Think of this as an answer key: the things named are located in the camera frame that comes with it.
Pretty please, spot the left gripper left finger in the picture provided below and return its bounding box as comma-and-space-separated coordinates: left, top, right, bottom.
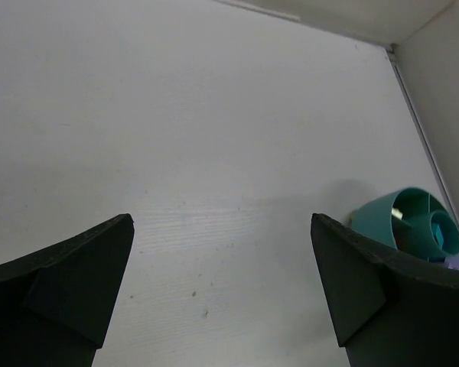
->
0, 213, 134, 366

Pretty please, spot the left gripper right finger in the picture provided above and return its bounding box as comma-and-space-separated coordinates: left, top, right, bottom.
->
311, 213, 459, 366

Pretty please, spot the purple long lego brick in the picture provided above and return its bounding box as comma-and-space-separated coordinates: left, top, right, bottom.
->
444, 255, 459, 271

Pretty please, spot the light green square lego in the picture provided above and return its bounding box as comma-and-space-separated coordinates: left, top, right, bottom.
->
391, 207, 403, 219

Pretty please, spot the teal round divided container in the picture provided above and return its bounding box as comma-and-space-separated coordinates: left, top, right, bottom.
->
350, 187, 459, 262

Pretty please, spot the aluminium rail right side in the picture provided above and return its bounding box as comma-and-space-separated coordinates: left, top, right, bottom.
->
388, 44, 459, 225

